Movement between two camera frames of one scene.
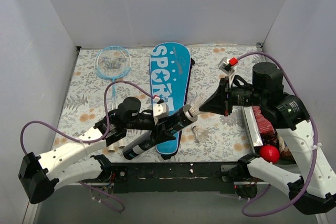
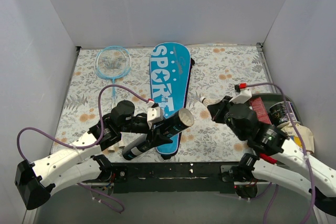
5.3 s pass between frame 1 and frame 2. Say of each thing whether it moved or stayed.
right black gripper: moved
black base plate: stayed
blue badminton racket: stayed
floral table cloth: stayed
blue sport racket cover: stayed
